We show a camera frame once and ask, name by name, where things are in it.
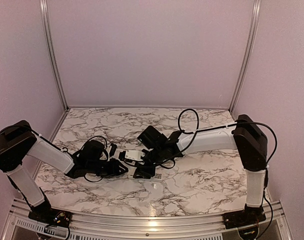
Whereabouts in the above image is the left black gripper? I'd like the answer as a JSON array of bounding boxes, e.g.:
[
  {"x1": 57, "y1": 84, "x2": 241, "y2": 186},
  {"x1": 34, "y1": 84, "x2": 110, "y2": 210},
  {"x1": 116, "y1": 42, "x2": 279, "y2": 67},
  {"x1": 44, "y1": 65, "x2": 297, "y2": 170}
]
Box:
[{"x1": 87, "y1": 157, "x2": 129, "y2": 178}]

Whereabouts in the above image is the white remote control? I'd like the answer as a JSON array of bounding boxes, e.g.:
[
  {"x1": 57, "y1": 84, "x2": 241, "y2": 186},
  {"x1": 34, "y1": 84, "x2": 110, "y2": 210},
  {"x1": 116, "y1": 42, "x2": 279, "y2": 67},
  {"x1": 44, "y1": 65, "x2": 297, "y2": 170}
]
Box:
[{"x1": 127, "y1": 172, "x2": 163, "y2": 182}]

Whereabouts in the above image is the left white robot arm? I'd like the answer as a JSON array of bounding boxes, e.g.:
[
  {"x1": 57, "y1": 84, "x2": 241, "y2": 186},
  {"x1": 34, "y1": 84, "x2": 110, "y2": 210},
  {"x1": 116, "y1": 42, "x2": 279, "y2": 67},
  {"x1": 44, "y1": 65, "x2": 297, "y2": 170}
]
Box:
[{"x1": 0, "y1": 120, "x2": 129, "y2": 223}]

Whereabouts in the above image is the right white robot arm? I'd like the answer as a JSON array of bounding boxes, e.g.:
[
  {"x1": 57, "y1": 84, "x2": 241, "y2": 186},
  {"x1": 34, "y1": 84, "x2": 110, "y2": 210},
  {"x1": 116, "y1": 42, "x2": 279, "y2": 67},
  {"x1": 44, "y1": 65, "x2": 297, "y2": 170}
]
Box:
[{"x1": 134, "y1": 114, "x2": 268, "y2": 224}]

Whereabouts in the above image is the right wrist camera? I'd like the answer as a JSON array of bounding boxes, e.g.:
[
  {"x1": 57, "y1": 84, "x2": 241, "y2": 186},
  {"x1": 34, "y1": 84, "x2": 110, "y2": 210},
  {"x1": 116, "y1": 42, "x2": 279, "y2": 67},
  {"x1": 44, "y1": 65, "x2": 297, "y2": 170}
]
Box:
[{"x1": 118, "y1": 150, "x2": 146, "y2": 163}]

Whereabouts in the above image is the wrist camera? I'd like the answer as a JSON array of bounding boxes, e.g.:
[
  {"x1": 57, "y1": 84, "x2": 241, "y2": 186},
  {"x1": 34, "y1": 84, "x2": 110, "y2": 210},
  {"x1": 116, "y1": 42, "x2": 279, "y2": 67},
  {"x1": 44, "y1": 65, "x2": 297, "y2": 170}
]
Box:
[
  {"x1": 118, "y1": 150, "x2": 146, "y2": 163},
  {"x1": 104, "y1": 143, "x2": 117, "y2": 161}
]

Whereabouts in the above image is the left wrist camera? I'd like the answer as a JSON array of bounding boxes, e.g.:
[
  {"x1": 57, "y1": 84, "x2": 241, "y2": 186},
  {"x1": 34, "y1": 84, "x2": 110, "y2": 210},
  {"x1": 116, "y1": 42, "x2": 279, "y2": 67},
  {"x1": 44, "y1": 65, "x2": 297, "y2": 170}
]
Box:
[{"x1": 104, "y1": 143, "x2": 117, "y2": 161}]

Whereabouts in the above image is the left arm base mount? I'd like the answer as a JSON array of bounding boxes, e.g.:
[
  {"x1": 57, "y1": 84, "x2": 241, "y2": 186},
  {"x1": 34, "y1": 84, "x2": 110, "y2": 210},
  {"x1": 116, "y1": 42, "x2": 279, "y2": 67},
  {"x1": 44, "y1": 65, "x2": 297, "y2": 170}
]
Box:
[{"x1": 28, "y1": 197, "x2": 72, "y2": 228}]

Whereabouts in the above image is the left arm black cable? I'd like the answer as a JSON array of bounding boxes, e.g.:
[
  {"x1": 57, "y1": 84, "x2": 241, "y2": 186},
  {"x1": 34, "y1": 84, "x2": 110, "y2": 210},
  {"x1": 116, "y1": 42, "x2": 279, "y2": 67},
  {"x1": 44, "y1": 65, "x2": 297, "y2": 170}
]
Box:
[{"x1": 0, "y1": 126, "x2": 110, "y2": 183}]

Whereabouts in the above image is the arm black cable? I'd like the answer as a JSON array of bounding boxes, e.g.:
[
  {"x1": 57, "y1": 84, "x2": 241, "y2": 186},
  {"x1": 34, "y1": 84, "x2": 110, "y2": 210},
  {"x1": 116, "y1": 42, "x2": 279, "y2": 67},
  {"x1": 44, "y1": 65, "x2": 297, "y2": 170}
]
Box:
[
  {"x1": 151, "y1": 108, "x2": 278, "y2": 228},
  {"x1": 0, "y1": 126, "x2": 110, "y2": 183}
]

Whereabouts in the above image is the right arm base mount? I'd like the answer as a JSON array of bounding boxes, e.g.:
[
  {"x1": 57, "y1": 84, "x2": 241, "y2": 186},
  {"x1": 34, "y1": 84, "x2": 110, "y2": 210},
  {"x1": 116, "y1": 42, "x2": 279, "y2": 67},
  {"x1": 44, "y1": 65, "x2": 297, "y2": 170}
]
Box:
[{"x1": 222, "y1": 204, "x2": 267, "y2": 229}]

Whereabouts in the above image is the front aluminium rail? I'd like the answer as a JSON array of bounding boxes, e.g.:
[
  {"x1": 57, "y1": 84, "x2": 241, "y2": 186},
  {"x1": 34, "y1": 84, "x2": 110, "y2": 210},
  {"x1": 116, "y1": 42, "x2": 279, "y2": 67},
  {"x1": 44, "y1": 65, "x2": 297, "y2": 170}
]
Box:
[{"x1": 0, "y1": 199, "x2": 293, "y2": 240}]

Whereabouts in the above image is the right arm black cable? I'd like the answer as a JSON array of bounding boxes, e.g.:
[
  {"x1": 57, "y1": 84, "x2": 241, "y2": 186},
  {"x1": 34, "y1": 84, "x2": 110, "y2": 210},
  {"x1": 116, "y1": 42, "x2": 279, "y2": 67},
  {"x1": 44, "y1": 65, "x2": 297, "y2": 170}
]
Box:
[{"x1": 151, "y1": 108, "x2": 278, "y2": 228}]

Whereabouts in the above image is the left aluminium frame post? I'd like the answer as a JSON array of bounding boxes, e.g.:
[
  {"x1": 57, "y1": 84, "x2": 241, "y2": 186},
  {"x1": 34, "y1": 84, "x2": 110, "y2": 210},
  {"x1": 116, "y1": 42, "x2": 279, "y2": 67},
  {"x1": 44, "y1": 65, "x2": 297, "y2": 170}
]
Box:
[{"x1": 39, "y1": 0, "x2": 69, "y2": 112}]

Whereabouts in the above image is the aluminium frame post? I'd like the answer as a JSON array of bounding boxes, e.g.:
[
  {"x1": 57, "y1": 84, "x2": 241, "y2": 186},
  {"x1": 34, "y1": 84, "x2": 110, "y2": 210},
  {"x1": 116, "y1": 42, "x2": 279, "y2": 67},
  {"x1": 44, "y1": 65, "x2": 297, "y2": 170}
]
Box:
[
  {"x1": 39, "y1": 0, "x2": 69, "y2": 112},
  {"x1": 228, "y1": 0, "x2": 262, "y2": 115}
]

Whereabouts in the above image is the right aluminium frame post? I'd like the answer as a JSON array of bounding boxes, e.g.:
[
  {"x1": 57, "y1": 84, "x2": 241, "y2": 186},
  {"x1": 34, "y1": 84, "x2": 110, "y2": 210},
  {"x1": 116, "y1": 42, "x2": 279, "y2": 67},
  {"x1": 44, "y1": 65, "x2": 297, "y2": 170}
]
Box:
[{"x1": 228, "y1": 0, "x2": 262, "y2": 115}]

